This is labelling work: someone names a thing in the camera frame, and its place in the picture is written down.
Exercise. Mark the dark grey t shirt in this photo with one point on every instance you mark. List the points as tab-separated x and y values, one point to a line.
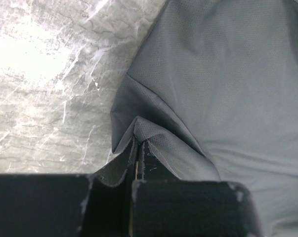
214	92

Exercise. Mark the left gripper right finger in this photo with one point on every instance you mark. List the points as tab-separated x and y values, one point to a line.
165	206

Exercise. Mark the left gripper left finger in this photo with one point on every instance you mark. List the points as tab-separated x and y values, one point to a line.
69	205

